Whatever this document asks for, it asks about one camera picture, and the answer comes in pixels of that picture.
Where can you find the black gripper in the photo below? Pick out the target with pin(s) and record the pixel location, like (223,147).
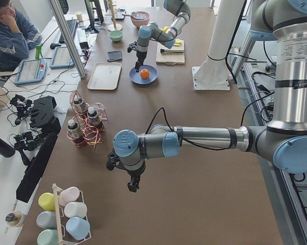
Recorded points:
(134,175)
(140,55)

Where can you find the orange fruit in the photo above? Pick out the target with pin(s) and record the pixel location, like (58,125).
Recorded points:
(144,73)

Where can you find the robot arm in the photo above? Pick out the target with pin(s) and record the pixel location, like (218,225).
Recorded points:
(151,31)
(283,141)

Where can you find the blue round plate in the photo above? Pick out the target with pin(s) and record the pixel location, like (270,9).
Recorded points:
(135,76)

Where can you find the grey folded cloth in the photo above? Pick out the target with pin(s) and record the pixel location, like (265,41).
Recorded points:
(114,56)

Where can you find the steel muddler black cap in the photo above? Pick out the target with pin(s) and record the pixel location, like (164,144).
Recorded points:
(166,51)

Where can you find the wooden cutting board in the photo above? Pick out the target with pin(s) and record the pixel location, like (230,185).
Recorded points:
(170,59)

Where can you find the cream rabbit tray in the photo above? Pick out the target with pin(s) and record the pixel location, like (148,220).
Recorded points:
(104,76)

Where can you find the green bowl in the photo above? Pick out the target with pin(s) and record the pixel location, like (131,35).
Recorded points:
(116,35)

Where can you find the wooden stand with round base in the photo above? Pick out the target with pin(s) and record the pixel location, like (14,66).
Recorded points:
(114,26)

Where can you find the pink bowl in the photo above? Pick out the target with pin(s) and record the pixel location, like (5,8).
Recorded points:
(140,18)

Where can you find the pink cup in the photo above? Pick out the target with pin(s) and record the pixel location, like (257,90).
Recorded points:
(68,195)

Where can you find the white cup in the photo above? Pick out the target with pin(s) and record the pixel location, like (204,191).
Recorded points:
(78,209)

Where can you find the light blue cup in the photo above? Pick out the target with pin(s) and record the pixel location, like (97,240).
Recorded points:
(77,227)

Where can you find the tea bottle back left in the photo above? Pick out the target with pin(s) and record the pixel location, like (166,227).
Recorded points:
(94,118)

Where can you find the tea bottle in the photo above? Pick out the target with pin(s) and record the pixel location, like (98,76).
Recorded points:
(79,104)
(94,118)
(75,133)

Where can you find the tea bottle back right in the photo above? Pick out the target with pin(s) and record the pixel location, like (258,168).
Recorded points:
(79,104)

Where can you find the right teach pendant tablet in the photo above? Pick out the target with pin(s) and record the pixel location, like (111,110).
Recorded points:
(61,59)

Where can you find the teach pendant tablet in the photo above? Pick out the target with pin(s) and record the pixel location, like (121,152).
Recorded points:
(31,71)
(61,59)

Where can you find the black keyboard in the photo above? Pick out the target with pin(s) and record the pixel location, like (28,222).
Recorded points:
(71,24)

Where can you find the tea bottle front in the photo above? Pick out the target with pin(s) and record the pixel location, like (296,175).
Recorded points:
(75,133)

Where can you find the yellow cup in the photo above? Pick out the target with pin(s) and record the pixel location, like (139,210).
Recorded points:
(47,202)

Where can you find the grey cup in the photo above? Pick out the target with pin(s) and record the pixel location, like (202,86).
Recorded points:
(47,220)

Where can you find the mint green cup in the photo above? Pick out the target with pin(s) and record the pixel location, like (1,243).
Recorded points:
(48,237)

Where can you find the left teach pendant tablet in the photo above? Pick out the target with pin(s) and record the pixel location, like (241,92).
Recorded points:
(31,71)

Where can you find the paper cup with pens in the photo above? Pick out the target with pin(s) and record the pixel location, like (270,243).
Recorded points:
(14,219)

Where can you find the seated person blue jacket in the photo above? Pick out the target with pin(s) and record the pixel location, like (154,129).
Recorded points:
(17,36)

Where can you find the black water bottle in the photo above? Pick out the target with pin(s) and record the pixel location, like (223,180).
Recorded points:
(6,150)

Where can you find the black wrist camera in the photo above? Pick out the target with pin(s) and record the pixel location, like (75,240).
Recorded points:
(113,161)

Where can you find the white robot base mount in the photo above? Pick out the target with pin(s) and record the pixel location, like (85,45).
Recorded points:
(213,73)

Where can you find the copper wire bottle rack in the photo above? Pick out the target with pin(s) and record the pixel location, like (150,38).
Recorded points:
(91,133)

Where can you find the white wire cup rack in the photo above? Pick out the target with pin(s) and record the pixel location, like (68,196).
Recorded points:
(61,220)

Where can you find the aluminium frame post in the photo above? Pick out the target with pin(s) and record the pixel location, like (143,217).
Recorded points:
(69,41)

